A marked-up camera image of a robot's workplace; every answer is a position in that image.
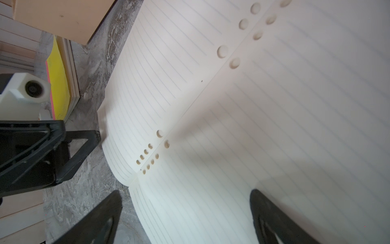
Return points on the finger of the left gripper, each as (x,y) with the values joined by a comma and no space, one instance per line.
(26,155)
(67,166)

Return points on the yellow cover notebook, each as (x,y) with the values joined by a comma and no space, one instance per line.
(61,74)

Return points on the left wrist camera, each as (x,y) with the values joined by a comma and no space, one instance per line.
(22,95)

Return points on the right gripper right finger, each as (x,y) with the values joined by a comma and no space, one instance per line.
(272,224)

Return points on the beige desk organizer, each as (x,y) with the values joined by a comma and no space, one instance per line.
(74,20)

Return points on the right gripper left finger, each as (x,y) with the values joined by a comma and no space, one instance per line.
(99,226)

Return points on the open cream notebook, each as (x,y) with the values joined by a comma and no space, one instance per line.
(209,100)

